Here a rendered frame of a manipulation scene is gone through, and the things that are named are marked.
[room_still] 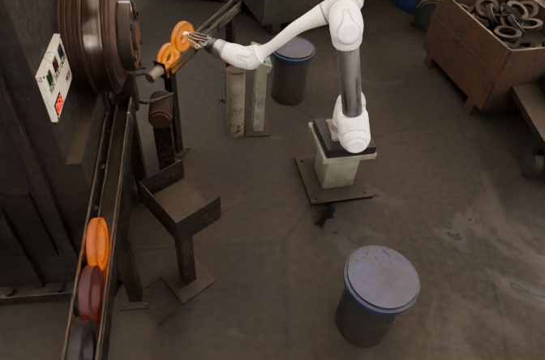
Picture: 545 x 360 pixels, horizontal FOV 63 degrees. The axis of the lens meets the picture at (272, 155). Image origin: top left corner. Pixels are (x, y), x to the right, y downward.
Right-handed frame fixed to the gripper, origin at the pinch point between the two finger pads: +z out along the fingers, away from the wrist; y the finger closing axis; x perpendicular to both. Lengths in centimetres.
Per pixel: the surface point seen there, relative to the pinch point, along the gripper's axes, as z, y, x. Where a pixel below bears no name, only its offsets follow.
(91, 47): -11, -69, 31
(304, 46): -33, 97, -44
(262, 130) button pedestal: -32, 44, -86
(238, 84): -18, 31, -43
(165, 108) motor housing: -1.6, -19.5, -35.6
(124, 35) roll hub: -14, -55, 31
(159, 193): -41, -75, -25
